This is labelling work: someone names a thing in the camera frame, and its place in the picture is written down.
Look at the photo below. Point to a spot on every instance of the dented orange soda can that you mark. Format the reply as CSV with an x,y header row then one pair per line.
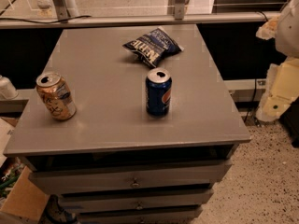
x,y
56,95

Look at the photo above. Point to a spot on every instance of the white cylindrical object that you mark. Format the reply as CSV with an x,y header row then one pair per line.
x,y
7,90

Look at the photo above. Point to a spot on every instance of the cardboard box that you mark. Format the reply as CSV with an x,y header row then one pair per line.
x,y
25,203

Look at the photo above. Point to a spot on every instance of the blue Pepsi can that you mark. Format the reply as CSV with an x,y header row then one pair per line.
x,y
158,91

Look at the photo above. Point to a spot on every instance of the dark blue chip bag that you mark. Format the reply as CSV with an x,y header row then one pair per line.
x,y
153,47

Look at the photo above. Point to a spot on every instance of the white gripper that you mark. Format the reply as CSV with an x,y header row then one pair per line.
x,y
290,32

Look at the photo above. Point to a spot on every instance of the grey drawer cabinet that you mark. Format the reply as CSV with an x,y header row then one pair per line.
x,y
113,163

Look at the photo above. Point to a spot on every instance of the grey metal rail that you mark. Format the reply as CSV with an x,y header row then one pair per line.
x,y
89,21

